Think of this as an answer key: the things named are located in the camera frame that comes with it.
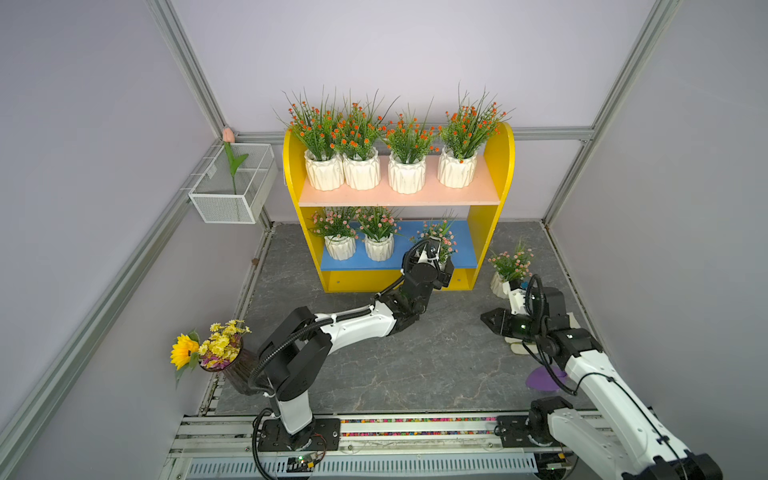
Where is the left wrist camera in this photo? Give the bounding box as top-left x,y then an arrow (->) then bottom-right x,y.
414,237 -> 444,269

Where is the pink artificial tulip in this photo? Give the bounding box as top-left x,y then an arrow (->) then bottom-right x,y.
222,127 -> 249,195

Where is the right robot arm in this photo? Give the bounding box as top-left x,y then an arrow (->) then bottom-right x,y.
480,286 -> 724,479

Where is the pink flower pot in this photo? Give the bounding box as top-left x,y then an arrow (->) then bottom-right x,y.
356,206 -> 401,262
488,240 -> 534,299
310,206 -> 358,261
410,219 -> 458,267

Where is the yellow rack with coloured shelves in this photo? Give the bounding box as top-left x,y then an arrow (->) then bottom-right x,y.
283,124 -> 516,293

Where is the orange flower pot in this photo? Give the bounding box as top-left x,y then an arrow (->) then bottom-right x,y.
334,92 -> 394,191
438,90 -> 509,189
279,93 -> 344,191
384,108 -> 438,195

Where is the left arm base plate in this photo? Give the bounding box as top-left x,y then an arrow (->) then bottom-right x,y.
257,417 -> 341,452

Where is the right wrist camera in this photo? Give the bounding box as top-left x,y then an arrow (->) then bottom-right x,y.
505,279 -> 538,316

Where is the white wire wall basket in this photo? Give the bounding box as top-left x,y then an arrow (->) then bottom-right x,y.
188,143 -> 278,224

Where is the sunflower bouquet in basket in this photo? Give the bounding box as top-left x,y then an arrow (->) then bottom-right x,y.
170,319 -> 259,395

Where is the white grey work glove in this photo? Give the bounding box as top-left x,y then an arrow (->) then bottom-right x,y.
505,312 -> 581,355

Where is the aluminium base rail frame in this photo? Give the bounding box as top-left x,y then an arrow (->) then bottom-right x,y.
160,410 -> 616,479

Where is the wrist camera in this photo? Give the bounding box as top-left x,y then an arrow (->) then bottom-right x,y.
414,237 -> 444,269
505,279 -> 538,316

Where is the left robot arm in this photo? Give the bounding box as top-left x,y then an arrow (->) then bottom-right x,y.
248,253 -> 454,450

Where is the purple trowel pink handle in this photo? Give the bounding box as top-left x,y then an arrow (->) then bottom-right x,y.
525,366 -> 568,392

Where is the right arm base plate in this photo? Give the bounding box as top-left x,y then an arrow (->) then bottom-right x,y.
493,414 -> 553,448

